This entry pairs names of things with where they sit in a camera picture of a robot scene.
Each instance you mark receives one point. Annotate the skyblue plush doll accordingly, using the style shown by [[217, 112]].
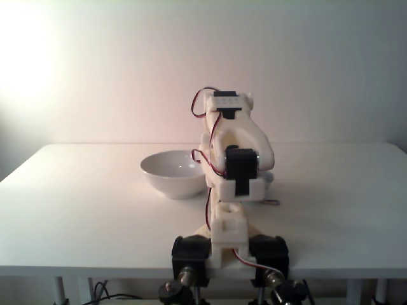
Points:
[[269, 178]]

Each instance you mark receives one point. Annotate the white ceramic bowl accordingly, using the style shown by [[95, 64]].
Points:
[[171, 182]]

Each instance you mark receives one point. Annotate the black table clamp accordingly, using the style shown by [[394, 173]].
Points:
[[270, 251], [190, 251]]

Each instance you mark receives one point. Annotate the white table leg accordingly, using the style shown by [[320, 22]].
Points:
[[353, 292], [384, 292], [60, 290]]

